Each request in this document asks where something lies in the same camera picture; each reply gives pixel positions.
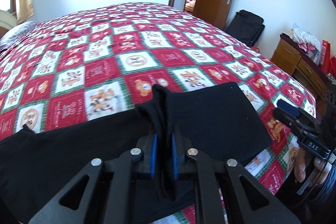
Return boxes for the black pants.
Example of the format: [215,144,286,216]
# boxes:
[1,83,272,223]

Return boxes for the person right hand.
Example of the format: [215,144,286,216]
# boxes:
[294,147,332,186]

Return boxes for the wooden dresser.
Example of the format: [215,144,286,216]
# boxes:
[270,33,330,101]

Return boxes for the red gift bag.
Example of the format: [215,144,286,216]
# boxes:
[320,40,331,74]

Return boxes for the floral fabric bundle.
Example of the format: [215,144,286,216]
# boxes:
[291,24,321,65]

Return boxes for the red patchwork bedspread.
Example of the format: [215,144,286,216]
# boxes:
[1,2,315,193]

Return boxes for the grey striped pillow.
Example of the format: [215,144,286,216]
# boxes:
[0,21,39,52]

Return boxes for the cream wooden headboard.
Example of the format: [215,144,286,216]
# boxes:
[0,10,17,38]

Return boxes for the black bag by wall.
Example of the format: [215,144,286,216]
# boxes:
[224,10,265,47]

